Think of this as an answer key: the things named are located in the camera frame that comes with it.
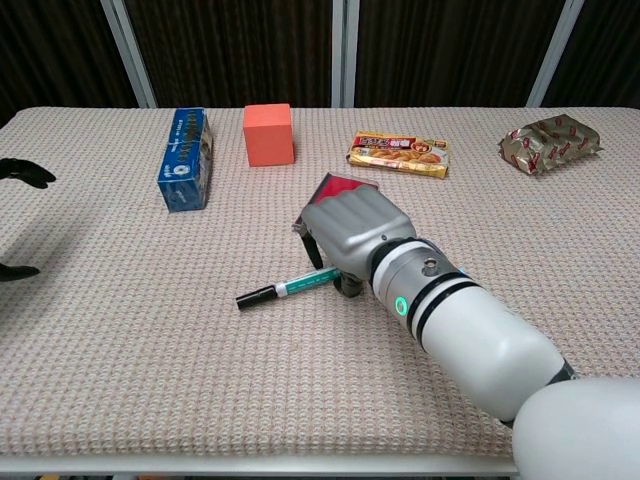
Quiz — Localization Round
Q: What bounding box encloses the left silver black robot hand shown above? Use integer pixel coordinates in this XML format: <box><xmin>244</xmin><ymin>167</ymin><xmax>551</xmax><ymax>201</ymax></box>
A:
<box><xmin>0</xmin><ymin>157</ymin><xmax>57</xmax><ymax>282</ymax></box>

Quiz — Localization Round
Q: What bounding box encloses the white partition post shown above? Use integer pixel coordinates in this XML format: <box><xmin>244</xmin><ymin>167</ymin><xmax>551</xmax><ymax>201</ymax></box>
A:
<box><xmin>331</xmin><ymin>0</ymin><xmax>359</xmax><ymax>109</ymax></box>
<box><xmin>99</xmin><ymin>0</ymin><xmax>159</xmax><ymax>109</ymax></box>
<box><xmin>527</xmin><ymin>0</ymin><xmax>586</xmax><ymax>107</ymax></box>

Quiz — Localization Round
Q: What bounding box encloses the red clear-lidded flat case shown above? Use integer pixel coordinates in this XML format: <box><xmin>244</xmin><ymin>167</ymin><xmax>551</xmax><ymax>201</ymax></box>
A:
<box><xmin>292</xmin><ymin>172</ymin><xmax>380</xmax><ymax>236</ymax></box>

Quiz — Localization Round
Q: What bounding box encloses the orange foam cube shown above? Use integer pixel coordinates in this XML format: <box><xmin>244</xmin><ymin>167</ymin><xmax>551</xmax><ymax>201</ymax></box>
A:
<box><xmin>242</xmin><ymin>103</ymin><xmax>295</xmax><ymax>168</ymax></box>

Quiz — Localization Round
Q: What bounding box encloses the white green marker body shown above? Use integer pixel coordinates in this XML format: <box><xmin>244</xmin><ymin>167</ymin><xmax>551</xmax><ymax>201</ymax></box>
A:
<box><xmin>273</xmin><ymin>266</ymin><xmax>342</xmax><ymax>298</ymax></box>

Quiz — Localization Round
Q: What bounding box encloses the black marker cap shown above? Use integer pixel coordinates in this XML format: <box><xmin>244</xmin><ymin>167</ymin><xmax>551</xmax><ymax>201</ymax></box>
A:
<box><xmin>235</xmin><ymin>283</ymin><xmax>277</xmax><ymax>312</ymax></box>

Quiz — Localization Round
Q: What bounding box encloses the dark brown partition panel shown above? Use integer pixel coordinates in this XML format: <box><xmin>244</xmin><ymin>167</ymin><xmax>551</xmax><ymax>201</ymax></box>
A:
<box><xmin>547</xmin><ymin>0</ymin><xmax>640</xmax><ymax>109</ymax></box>
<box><xmin>127</xmin><ymin>0</ymin><xmax>335</xmax><ymax>109</ymax></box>
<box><xmin>355</xmin><ymin>0</ymin><xmax>571</xmax><ymax>107</ymax></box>
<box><xmin>0</xmin><ymin>0</ymin><xmax>139</xmax><ymax>126</ymax></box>

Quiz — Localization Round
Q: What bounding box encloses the blue rectangular box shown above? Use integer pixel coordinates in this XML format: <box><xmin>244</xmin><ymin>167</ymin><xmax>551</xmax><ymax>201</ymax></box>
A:
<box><xmin>156</xmin><ymin>107</ymin><xmax>215</xmax><ymax>215</ymax></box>

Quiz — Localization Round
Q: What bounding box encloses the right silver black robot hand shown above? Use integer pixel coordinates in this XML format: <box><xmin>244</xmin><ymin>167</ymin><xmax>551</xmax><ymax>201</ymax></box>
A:
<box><xmin>292</xmin><ymin>190</ymin><xmax>419</xmax><ymax>297</ymax></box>

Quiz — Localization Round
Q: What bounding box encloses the beige woven table cloth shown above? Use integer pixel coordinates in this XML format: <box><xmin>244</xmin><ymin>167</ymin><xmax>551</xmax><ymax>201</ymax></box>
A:
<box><xmin>0</xmin><ymin>105</ymin><xmax>640</xmax><ymax>457</ymax></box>

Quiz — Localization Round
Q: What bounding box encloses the gold foil snack bag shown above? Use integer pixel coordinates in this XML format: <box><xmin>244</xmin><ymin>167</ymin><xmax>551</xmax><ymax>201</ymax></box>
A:
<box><xmin>498</xmin><ymin>113</ymin><xmax>604</xmax><ymax>176</ymax></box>

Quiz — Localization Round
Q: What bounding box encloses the yellow curry roux box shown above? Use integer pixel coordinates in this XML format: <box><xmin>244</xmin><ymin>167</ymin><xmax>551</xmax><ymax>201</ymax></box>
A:
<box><xmin>345</xmin><ymin>130</ymin><xmax>450</xmax><ymax>180</ymax></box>

